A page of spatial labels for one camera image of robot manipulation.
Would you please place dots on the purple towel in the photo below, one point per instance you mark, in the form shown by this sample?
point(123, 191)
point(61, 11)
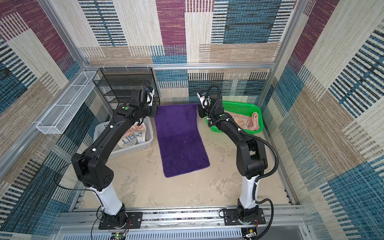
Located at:
point(181, 146)

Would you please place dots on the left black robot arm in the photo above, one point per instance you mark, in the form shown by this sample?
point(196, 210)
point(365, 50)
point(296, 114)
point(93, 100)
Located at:
point(90, 166)

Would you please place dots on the black wire mesh shelf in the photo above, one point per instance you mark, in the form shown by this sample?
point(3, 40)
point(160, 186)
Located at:
point(116, 84)

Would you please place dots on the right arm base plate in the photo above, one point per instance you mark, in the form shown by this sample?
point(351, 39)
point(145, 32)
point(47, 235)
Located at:
point(232, 218)

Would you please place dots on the green plastic basket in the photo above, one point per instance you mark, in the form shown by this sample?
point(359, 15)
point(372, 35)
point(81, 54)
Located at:
point(245, 109)

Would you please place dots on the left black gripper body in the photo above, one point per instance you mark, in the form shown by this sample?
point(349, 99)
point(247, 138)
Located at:
point(152, 110)

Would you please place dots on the white wire mesh tray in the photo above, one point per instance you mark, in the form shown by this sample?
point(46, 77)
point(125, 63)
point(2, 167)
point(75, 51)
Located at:
point(60, 115)

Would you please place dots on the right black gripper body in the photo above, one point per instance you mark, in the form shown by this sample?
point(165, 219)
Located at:
point(204, 112)

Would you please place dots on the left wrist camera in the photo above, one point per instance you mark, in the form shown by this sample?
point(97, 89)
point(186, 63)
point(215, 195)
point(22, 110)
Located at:
point(150, 91)

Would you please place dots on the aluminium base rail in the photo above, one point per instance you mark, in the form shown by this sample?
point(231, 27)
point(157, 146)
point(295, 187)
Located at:
point(289, 223)

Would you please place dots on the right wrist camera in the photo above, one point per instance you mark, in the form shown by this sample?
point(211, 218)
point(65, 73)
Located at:
point(204, 100)

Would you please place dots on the pink towel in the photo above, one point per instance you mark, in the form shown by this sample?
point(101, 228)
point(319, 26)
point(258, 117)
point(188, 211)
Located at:
point(247, 122)

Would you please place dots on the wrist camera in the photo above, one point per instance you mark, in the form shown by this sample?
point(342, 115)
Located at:
point(204, 100)
point(150, 91)

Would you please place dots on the white printed rabbit towel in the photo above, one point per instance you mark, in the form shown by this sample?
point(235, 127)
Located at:
point(133, 136)

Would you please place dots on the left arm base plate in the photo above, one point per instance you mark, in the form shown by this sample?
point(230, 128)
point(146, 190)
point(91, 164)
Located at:
point(129, 220)

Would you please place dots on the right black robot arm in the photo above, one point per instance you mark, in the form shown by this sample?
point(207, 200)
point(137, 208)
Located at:
point(251, 157)

